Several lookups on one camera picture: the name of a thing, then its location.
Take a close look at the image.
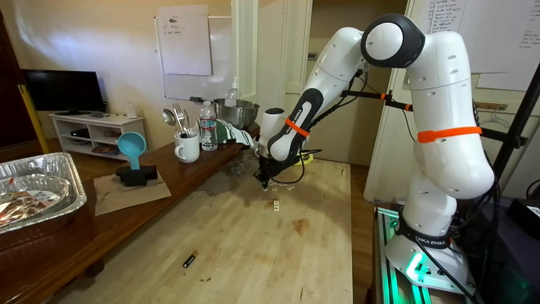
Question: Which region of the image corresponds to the black scoop stand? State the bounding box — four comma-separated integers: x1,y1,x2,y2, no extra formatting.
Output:
117,166,157,186

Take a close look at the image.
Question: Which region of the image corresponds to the white tv shelf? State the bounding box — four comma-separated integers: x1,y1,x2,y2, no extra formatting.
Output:
53,115,146,161

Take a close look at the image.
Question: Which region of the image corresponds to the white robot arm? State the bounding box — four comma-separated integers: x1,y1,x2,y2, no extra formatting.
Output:
257,14,495,249

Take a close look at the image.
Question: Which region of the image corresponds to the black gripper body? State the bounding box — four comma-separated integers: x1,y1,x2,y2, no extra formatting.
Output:
255,157,281,183

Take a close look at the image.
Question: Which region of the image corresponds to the green striped white towel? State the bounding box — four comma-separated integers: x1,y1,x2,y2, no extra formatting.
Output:
217,120,254,147

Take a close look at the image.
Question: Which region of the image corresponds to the large steel mixing bowl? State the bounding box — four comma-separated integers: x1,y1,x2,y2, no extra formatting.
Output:
217,98,259,129

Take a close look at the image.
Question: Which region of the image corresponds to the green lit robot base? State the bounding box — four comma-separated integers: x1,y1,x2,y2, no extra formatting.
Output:
375,208,485,304

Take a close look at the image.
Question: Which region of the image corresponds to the aluminium foil tray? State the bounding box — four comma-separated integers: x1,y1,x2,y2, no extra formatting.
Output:
0,152,87,235

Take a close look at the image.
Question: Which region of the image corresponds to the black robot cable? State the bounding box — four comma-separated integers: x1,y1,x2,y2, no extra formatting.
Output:
267,66,373,188

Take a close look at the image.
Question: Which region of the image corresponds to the clear soap pump bottle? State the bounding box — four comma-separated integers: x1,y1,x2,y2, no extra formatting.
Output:
225,78,240,109

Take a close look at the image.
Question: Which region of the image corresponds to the plastic water bottle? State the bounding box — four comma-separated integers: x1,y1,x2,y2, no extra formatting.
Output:
200,102,218,152

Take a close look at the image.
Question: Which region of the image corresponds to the white mug on counter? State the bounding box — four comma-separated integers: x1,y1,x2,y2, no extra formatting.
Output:
174,132,200,164

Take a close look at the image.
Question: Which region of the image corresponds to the black marker pen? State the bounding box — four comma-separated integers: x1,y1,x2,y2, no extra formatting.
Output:
183,254,198,269

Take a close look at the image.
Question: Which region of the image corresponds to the brown cardboard sheet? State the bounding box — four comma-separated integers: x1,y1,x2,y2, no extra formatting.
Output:
93,174,171,217

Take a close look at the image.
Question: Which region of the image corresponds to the teal measuring scoop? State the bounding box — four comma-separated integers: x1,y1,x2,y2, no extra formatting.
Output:
119,132,147,171

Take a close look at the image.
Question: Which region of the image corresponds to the black television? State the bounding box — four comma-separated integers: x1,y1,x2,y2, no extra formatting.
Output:
22,70,107,114

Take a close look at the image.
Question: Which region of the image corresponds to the letter tile pair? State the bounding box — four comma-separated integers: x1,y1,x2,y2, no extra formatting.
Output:
272,200,281,213

